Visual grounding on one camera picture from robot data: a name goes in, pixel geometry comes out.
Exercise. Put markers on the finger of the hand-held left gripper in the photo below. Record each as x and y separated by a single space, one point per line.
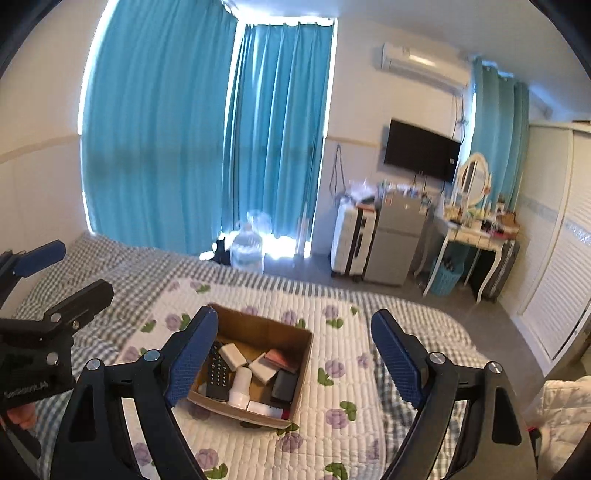
85 297
41 256

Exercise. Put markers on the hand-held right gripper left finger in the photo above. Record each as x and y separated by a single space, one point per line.
194 360

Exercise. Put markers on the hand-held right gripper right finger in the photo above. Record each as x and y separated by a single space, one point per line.
397 360

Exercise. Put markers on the black remote control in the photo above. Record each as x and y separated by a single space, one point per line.
217 376

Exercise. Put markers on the white rectangular block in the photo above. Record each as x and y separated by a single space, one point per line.
231 355
263 369

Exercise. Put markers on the white cylindrical plug adapter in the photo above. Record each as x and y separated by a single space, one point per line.
240 385

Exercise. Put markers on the brown cardboard box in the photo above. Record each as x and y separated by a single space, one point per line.
258 323

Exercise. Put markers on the white bottle with red cap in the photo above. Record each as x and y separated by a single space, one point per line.
263 408

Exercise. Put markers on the pink rectangular box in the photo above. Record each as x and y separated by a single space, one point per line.
281 357

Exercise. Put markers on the black power bank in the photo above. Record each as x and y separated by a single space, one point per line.
284 385

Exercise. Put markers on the person's left hand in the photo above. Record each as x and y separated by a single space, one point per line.
18 417

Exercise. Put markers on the floral quilted blanket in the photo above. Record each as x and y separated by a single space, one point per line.
341 350

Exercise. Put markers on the blue laundry basket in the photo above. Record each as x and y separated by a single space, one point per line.
443 279

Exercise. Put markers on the black bag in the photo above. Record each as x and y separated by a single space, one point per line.
222 251

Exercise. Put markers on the small silver fridge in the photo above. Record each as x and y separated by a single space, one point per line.
395 240

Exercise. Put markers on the clear water jug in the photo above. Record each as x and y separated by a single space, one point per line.
247 251

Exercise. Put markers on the white suitcase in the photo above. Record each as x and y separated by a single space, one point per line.
353 244

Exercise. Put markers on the grey suitcase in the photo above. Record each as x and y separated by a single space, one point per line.
498 272

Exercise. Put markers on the white dressing table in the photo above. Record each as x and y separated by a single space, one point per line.
471 237

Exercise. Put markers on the clear plastic bag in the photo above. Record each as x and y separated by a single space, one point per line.
259 221

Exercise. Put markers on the wide blue curtain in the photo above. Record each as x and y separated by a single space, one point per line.
152 129

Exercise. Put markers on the plastic bag with items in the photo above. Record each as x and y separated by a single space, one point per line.
360 194

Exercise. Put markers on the white padded jacket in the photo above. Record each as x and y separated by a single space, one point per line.
563 415

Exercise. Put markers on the white louvred wardrobe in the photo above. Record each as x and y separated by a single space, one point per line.
558 258

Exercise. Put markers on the oval white vanity mirror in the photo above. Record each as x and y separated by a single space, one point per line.
473 177

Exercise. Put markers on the narrow blue curtain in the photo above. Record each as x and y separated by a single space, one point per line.
277 129

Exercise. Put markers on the blue curtain beside wardrobe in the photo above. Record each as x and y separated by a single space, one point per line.
501 129

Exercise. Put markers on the white air conditioner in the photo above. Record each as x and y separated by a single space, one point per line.
422 64

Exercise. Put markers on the black wall television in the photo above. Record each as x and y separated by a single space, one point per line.
420 150

